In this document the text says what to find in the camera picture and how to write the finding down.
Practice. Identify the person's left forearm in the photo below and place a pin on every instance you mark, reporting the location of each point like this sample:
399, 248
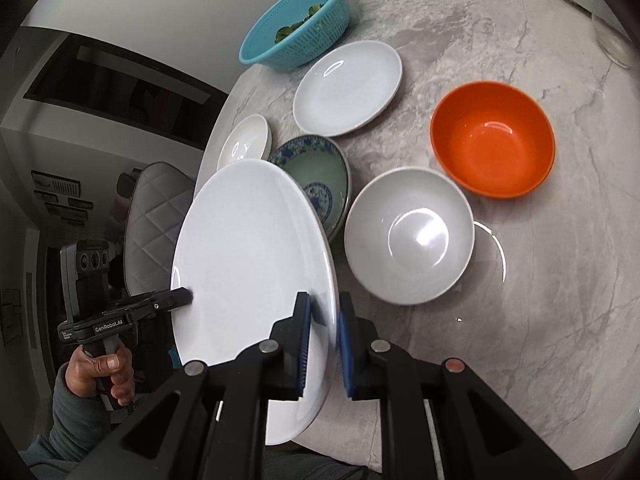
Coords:
65, 425

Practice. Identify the small white plate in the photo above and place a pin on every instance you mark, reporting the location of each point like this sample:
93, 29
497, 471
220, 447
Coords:
245, 142

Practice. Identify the teal plastic colander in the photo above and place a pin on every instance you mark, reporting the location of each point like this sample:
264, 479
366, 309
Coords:
280, 20

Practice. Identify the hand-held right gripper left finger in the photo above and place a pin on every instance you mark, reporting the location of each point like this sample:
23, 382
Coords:
302, 355

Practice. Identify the grey quilted chair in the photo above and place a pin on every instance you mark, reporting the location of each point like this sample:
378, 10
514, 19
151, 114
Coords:
155, 215

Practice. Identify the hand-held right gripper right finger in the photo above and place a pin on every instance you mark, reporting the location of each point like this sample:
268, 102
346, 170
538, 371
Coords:
345, 360

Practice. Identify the orange bowl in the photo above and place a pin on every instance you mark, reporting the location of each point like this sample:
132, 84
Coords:
492, 135

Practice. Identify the blue patterned ceramic bowl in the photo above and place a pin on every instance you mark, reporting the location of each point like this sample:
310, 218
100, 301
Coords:
320, 170

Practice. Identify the person's left hand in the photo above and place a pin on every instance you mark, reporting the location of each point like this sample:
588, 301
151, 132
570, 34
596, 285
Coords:
95, 367

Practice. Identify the green leafy vegetable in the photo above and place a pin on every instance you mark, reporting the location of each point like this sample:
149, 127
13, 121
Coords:
287, 32

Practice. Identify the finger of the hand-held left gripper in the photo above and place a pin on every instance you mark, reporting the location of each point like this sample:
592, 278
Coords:
175, 299

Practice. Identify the large white plate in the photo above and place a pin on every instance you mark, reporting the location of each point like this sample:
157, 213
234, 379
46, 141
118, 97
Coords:
250, 240

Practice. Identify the white bowl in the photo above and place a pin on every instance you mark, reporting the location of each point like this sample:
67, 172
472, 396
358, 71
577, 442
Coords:
400, 240

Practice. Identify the clear glass cup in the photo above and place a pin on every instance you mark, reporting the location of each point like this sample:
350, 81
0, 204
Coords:
612, 45

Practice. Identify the medium white plate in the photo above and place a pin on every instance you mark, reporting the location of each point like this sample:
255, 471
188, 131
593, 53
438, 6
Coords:
345, 87

